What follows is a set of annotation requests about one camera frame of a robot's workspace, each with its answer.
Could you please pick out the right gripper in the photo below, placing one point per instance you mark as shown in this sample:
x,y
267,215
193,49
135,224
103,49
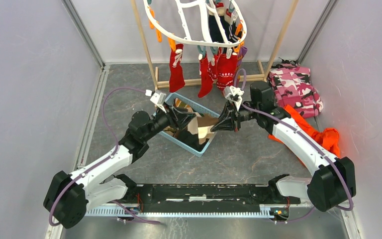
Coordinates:
x,y
225,123

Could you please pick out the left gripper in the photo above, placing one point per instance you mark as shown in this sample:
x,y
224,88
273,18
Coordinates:
x,y
181,116

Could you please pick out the red santa pattern sock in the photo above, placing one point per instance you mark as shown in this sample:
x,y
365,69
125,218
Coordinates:
x,y
176,80

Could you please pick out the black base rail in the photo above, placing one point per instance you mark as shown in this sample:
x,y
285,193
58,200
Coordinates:
x,y
205,198

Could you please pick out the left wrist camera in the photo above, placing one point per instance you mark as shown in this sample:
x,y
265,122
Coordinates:
x,y
157,97

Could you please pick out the light blue laundry basket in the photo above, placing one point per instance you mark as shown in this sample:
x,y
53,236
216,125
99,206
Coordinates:
x,y
170,100

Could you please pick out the wooden hanger stand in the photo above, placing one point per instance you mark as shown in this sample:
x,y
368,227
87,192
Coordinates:
x,y
209,51

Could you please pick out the white round sock hanger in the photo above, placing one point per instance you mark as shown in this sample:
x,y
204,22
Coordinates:
x,y
195,22

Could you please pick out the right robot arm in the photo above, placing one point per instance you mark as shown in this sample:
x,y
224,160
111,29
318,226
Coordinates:
x,y
332,182

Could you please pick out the white clothespin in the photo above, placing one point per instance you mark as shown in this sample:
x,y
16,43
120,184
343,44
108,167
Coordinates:
x,y
229,53

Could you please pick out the green orange striped sock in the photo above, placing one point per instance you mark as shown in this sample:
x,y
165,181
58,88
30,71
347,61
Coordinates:
x,y
178,103

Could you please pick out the purple striped hanging sock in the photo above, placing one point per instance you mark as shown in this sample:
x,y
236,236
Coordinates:
x,y
241,55

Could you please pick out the orange cloth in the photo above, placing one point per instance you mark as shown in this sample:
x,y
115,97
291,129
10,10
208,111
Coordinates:
x,y
328,139

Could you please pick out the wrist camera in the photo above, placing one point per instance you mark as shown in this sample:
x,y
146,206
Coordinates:
x,y
157,97
234,95

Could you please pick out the pink camouflage cloth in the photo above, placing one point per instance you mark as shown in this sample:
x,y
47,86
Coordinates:
x,y
292,86

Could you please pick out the cream white sock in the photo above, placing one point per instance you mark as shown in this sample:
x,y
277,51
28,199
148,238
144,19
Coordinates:
x,y
200,126

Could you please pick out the teal clothespin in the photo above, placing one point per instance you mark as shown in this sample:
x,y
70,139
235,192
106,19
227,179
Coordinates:
x,y
201,52
215,50

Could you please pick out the red white patterned sock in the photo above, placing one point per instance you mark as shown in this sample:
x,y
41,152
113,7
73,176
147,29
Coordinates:
x,y
226,68

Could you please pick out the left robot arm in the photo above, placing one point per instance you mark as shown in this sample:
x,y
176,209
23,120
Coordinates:
x,y
71,195

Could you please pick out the beige red cuffed sock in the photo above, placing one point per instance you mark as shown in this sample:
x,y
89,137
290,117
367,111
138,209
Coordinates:
x,y
220,9

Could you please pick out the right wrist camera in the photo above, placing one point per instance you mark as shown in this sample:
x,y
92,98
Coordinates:
x,y
234,95

